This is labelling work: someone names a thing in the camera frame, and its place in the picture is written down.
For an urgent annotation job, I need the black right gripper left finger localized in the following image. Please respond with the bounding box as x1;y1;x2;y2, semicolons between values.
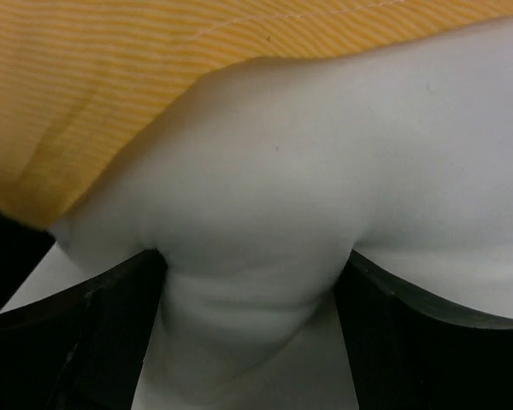
0;250;166;409

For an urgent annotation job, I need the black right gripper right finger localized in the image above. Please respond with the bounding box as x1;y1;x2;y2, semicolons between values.
335;252;513;410

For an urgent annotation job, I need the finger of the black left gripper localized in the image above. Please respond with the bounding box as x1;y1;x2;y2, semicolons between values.
0;214;55;310

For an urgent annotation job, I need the yellow printed pillowcase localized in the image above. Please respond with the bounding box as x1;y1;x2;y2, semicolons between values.
0;1;513;228

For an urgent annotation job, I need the white pillow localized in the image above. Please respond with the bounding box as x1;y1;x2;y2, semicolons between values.
14;17;513;409

